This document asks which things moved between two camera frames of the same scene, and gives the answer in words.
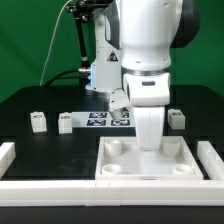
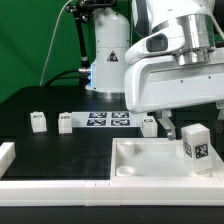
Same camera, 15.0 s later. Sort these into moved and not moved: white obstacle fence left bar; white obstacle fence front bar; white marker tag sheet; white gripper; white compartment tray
Moved: white gripper; white compartment tray
Not moved: white marker tag sheet; white obstacle fence left bar; white obstacle fence front bar
